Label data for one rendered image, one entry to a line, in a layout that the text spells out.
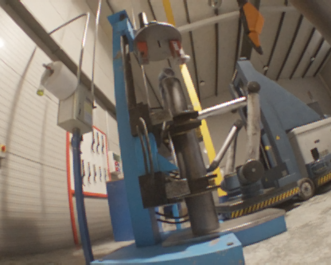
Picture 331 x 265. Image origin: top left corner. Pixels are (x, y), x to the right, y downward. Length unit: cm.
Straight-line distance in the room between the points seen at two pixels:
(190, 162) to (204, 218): 42
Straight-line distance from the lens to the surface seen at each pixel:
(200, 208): 132
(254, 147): 173
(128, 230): 277
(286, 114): 259
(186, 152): 137
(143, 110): 125
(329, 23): 32
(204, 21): 856
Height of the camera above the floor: 39
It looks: 23 degrees up
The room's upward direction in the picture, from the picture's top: 13 degrees counter-clockwise
